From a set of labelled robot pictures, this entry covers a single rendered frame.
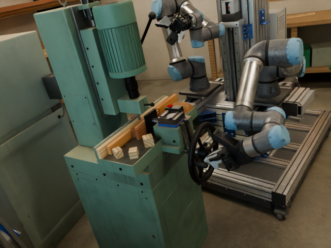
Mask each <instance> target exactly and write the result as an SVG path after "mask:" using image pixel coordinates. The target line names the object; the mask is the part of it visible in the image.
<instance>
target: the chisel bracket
mask: <svg viewBox="0 0 331 248"><path fill-rule="evenodd" d="M117 102H118V106H119V109H120V112H123V113H133V114H143V113H144V112H145V111H147V110H148V109H149V106H144V104H148V100H147V96H145V95H140V96H139V97H138V98H135V99H130V98H129V95H127V94H126V95H124V96H122V97H121V98H119V99H117Z"/></svg>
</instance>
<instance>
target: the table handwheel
mask: <svg viewBox="0 0 331 248"><path fill-rule="evenodd" d="M205 128H209V129H210V131H211V134H213V133H214V131H215V130H216V128H215V126H214V125H213V124H212V123H210V122H203V123H201V124H200V125H199V126H198V127H197V129H196V130H195V132H194V134H193V136H192V139H191V142H190V146H189V152H188V153H187V149H186V148H185V149H184V150H183V151H182V153H184V154H188V168H189V173H190V176H191V178H192V180H193V181H194V182H195V183H197V184H204V183H205V182H207V181H208V180H209V178H210V177H211V175H212V173H213V171H214V169H215V168H214V167H213V166H212V165H211V164H210V166H209V168H208V170H207V172H206V174H205V175H204V176H202V174H203V168H201V167H200V171H199V176H197V174H196V170H195V155H197V156H198V157H199V158H200V159H201V162H204V159H205V158H206V157H207V156H208V155H209V154H211V153H212V151H211V149H212V148H213V152H214V151H215V150H217V149H219V143H218V142H217V141H215V140H213V143H212V144H211V145H210V146H209V147H205V146H203V144H202V142H201V139H200V137H199V136H200V134H201V133H202V131H203V130H204V129H205ZM197 142H198V144H199V146H200V147H199V148H196V146H197Z"/></svg>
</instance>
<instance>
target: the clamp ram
mask: <svg viewBox="0 0 331 248"><path fill-rule="evenodd" d="M144 120H145V124H146V129H147V132H149V133H150V132H151V131H152V130H153V126H154V125H155V124H156V123H158V115H157V110H156V109H155V108H154V109H152V110H151V111H150V112H149V113H147V114H146V115H145V116H144Z"/></svg>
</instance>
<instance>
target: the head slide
mask: <svg viewBox="0 0 331 248"><path fill-rule="evenodd" d="M91 23H92V27H88V28H85V29H82V30H80V34H81V37H82V40H83V44H84V47H85V50H86V54H87V57H88V61H89V64H90V67H91V71H92V74H93V77H94V81H95V84H96V87H97V90H98V94H99V98H100V101H101V105H102V108H103V111H104V114H108V115H117V114H118V113H120V109H119V106H118V102H117V99H119V98H121V97H122V96H124V95H126V94H127V95H128V91H127V90H126V87H125V79H124V78H118V79H116V78H111V77H110V76H109V72H108V68H107V64H106V61H105V57H104V53H103V49H102V46H101V42H100V38H99V34H98V29H97V27H96V24H95V20H91Z"/></svg>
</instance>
